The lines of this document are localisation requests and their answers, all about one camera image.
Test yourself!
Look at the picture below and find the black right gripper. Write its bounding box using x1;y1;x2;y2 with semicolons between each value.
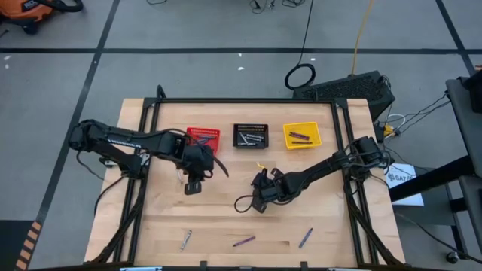
252;168;303;215

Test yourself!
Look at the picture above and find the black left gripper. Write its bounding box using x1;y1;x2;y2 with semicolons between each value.
184;145;216;196

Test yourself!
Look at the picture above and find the red plastic basket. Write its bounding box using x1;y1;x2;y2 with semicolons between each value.
185;126;222;155

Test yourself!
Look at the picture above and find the yellow plastic basket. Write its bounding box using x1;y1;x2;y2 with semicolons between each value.
282;120;323;151

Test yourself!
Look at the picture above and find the black plastic basket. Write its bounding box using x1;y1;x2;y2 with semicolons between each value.
232;123;270;149

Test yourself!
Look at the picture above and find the black computer case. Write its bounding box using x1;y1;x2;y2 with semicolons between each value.
292;70;396;121

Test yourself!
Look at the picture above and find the white paper sign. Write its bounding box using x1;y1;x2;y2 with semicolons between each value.
383;162;426;207

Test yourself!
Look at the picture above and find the grey top black cart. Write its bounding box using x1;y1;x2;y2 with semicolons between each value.
387;77;482;257

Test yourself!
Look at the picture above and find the black item on cart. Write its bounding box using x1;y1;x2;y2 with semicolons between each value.
457;75;482;114

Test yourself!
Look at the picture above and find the orange shop vacuum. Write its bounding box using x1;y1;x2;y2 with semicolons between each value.
0;0;53;35

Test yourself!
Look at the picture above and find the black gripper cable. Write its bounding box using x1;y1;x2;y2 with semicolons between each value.
233;194;263;215
165;127;230;178

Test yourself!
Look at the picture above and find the black hanging cable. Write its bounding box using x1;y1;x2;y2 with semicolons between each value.
284;0;317;91

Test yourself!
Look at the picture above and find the yellow hanging cord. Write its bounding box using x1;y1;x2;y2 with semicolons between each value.
350;0;374;75

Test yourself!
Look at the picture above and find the black cable bundle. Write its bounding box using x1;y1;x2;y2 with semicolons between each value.
249;0;302;11

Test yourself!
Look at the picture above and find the black vacuum hose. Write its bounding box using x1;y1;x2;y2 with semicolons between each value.
35;0;84;13

